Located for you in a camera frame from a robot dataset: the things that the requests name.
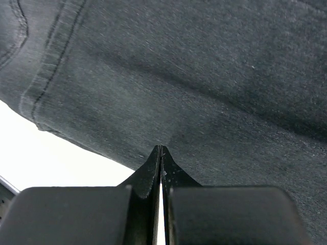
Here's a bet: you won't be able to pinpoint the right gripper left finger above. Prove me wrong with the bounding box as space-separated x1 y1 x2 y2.
1 146 160 245

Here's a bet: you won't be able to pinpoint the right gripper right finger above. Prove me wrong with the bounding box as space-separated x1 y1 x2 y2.
160 146 312 244

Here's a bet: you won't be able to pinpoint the black trousers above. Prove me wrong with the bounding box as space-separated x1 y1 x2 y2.
1 1 326 244

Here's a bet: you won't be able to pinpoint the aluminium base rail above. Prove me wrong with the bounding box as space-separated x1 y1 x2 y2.
0 176 19 205

